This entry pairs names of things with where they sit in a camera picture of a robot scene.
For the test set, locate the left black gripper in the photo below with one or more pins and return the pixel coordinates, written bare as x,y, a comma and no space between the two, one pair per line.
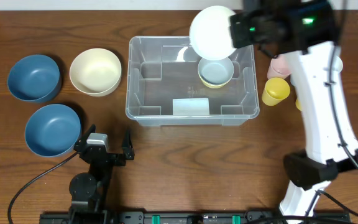
110,157

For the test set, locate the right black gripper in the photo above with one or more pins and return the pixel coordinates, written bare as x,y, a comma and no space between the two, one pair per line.
239,30

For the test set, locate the white small bowl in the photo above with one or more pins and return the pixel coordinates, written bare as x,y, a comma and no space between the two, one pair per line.
210,35

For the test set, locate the light grey small bowl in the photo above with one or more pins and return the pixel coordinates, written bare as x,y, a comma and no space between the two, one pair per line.
223,67

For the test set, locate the cream white cup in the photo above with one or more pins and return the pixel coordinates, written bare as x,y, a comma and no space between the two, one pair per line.
338,65

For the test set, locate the yellow small bowl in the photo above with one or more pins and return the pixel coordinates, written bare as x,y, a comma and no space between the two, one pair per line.
215,82

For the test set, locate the yellow cup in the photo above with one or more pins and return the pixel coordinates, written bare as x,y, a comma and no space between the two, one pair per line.
275,91
297,103

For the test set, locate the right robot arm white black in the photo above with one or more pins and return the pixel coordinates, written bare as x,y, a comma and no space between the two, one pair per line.
307,34

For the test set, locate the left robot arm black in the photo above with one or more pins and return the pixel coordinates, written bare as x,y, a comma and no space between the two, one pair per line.
89,189

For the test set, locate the clear plastic storage container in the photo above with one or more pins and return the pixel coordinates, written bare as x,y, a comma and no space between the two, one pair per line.
164,88

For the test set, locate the pink cup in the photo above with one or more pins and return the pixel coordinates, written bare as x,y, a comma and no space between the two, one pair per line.
278,68

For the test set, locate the lower blue bowl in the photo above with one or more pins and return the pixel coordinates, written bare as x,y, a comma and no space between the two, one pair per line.
52,130

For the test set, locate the blue bowl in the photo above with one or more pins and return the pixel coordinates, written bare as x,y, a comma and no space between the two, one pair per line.
35,79
52,130

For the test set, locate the cream bowl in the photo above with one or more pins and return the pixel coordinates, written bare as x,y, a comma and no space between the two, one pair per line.
96,72

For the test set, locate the upper blue bowl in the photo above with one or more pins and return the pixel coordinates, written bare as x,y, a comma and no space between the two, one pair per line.
35,79

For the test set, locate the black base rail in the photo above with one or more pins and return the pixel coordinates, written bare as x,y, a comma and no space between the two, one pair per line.
157,218

